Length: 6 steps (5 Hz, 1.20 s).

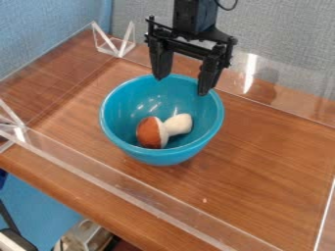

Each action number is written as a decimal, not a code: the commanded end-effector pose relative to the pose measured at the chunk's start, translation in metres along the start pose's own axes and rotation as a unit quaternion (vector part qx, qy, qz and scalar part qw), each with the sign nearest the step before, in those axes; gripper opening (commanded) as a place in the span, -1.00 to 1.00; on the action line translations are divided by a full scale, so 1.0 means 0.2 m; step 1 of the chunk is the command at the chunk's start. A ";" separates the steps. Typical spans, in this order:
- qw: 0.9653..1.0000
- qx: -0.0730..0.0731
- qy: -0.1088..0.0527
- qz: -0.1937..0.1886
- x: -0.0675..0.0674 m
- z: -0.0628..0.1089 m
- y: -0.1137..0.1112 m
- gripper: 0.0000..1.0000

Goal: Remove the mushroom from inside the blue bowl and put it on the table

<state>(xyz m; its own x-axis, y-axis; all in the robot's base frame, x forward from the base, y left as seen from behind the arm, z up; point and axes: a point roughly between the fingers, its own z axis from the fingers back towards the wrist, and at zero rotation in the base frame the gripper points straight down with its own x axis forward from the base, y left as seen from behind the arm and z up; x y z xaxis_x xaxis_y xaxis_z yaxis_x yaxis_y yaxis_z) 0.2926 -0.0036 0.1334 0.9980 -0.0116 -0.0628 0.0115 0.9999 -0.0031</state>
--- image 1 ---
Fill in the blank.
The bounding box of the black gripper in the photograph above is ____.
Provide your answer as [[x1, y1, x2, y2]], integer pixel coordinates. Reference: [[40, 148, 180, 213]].
[[145, 0, 236, 96]]

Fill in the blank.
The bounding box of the toy mushroom brown cap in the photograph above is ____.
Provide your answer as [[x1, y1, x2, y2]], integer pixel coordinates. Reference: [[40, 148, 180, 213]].
[[135, 113, 194, 150]]

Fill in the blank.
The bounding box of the blue plastic bowl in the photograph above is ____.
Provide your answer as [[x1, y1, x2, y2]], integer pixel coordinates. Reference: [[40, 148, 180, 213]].
[[100, 74, 226, 166]]

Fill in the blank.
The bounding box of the clear acrylic back barrier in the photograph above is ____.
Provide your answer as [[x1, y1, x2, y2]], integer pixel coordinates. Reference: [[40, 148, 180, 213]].
[[108, 33, 335, 128]]

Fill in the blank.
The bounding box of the clear acrylic barrier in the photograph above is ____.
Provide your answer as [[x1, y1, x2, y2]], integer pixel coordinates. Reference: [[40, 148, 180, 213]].
[[108, 33, 335, 128], [15, 127, 282, 251]]

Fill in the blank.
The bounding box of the clear acrylic front barrier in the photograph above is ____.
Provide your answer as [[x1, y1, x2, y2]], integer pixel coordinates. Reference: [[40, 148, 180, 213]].
[[15, 127, 282, 251]]

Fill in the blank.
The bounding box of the white object under table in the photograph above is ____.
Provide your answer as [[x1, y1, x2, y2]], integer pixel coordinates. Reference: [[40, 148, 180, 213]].
[[52, 219, 113, 251]]

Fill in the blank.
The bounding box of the black stand leg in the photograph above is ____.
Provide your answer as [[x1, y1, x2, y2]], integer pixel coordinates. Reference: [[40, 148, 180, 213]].
[[0, 199, 37, 251]]

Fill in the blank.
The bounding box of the clear acrylic corner bracket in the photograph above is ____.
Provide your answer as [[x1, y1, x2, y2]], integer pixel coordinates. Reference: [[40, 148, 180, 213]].
[[92, 22, 136, 58]]

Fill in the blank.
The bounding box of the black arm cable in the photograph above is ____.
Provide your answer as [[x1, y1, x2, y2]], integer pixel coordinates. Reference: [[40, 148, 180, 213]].
[[214, 0, 239, 12]]

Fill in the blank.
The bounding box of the clear acrylic left bracket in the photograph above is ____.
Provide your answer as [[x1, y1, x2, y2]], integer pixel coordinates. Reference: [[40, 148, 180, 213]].
[[0, 98, 27, 154]]

